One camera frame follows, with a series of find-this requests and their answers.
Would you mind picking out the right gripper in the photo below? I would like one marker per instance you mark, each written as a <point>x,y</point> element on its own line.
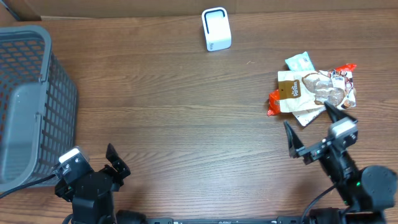
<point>296,144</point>

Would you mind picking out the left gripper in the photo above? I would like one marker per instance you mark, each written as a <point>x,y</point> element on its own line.
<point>123,170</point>

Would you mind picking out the white tube with gold cap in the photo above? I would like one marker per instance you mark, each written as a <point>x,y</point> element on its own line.
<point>307,116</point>

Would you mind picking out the beige brown snack pouch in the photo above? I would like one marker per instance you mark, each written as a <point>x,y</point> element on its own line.
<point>314,90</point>

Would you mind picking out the orange spaghetti package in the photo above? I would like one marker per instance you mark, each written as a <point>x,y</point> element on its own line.
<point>273,102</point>

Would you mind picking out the teal snack packet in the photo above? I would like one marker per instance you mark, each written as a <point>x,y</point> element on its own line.
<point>300,62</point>

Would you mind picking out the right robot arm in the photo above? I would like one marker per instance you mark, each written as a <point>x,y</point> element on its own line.
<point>366,192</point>

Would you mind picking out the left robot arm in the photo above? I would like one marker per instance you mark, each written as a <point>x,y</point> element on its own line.
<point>91,192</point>

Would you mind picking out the white barcode scanner stand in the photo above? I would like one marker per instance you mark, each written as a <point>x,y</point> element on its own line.
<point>216,29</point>

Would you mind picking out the grey plastic shopping basket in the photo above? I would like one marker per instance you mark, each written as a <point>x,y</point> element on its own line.
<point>39,105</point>

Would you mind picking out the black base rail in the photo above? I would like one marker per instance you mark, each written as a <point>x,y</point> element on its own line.
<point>278,220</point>

